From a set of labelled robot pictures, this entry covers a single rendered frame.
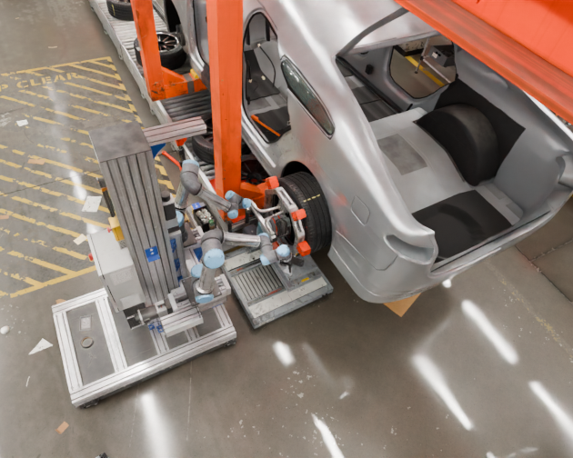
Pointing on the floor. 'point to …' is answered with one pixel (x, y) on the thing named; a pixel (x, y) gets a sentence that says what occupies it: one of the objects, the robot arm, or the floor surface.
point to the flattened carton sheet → (401, 304)
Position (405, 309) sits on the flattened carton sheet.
